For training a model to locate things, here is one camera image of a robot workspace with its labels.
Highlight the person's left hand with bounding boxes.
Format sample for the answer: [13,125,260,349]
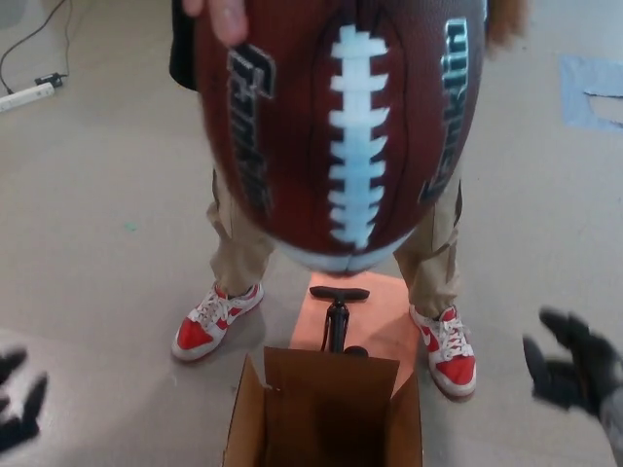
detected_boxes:
[485,0,531,50]

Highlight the robot's black right hand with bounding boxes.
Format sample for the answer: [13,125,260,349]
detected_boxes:
[523,305,623,419]

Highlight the robot's black left hand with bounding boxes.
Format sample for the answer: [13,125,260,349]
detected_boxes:
[0,345,50,456]

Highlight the person's right hand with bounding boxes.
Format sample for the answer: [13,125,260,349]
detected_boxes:
[183,0,250,47]

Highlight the brown football with white laces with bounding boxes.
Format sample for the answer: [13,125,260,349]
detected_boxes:
[193,0,490,280]

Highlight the person's black shirt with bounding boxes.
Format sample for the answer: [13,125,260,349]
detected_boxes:
[168,0,203,92]

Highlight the person's left red white sneaker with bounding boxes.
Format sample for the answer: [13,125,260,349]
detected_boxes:
[408,305,478,402]

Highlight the person's red white sneaker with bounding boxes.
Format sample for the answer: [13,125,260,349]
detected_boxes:
[408,305,478,402]
[170,282,266,364]

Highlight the person's right red white sneaker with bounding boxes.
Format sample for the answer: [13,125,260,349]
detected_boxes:
[170,282,266,364]

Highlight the blue tape floor patch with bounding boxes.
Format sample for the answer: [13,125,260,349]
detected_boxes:
[558,54,623,133]

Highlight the white power strip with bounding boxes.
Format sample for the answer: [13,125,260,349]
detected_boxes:
[0,82,56,114]

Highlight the black hand air pump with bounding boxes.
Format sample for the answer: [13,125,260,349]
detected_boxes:
[309,285,372,360]

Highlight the orange flat board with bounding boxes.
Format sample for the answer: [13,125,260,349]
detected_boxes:
[289,273,421,406]

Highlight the open brown cardboard box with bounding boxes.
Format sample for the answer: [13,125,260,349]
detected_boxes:
[221,345,424,467]

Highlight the thin black floor cable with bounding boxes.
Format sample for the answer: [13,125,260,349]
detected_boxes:
[0,0,70,94]

